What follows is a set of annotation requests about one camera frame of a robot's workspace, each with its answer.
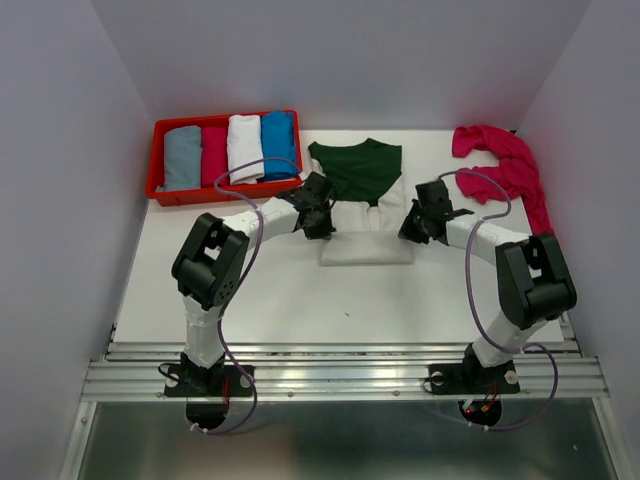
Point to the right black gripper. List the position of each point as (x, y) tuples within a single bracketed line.
[(407, 230)]

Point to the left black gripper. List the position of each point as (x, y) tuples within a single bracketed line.
[(323, 232)]

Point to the white rolled t-shirt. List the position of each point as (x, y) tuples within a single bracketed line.
[(244, 149)]

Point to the red plastic tray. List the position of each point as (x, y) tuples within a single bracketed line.
[(156, 177)]

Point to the magenta crumpled t-shirt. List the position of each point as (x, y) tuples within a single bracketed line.
[(515, 175)]

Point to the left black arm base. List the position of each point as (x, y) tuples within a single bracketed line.
[(184, 379)]

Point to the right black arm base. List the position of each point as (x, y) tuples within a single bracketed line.
[(468, 377)]

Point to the grey rolled t-shirt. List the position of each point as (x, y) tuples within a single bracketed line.
[(182, 159)]

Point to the magenta rolled t-shirt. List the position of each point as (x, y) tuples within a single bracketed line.
[(214, 158)]

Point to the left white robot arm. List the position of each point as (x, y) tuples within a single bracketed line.
[(209, 267)]

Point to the cream and green t-shirt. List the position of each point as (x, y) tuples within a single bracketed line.
[(369, 205)]

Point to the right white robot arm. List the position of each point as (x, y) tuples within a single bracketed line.
[(533, 279)]

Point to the blue rolled t-shirt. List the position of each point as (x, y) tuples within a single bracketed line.
[(278, 146)]

